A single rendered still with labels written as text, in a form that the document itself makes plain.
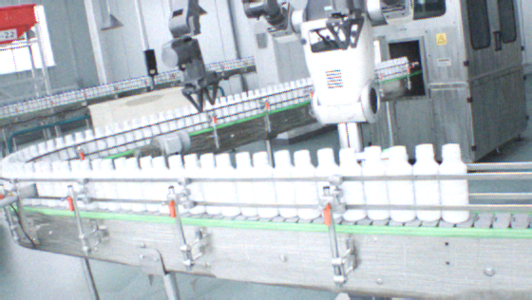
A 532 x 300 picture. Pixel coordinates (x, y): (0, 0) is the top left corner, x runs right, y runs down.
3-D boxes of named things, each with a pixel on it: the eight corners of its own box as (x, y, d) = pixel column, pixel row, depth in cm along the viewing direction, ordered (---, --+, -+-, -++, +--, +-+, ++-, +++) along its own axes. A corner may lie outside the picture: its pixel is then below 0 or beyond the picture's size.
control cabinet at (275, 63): (303, 132, 826) (285, 18, 787) (325, 133, 788) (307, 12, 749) (267, 144, 775) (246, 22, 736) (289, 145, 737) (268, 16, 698)
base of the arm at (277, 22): (287, 29, 180) (290, 2, 183) (276, 19, 174) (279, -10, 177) (267, 33, 185) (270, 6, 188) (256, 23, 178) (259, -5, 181)
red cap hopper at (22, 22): (18, 196, 694) (-26, 9, 638) (9, 192, 748) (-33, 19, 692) (74, 179, 751) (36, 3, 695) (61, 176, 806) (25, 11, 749)
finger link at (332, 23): (364, 46, 122) (358, 10, 120) (354, 49, 116) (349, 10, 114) (339, 50, 126) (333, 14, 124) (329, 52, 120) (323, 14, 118)
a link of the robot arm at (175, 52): (198, 14, 135) (174, 20, 139) (172, 22, 126) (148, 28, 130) (209, 54, 139) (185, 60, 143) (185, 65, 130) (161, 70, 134)
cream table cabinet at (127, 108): (185, 178, 641) (168, 88, 617) (213, 181, 594) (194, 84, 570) (109, 203, 572) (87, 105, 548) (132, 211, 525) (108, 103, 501)
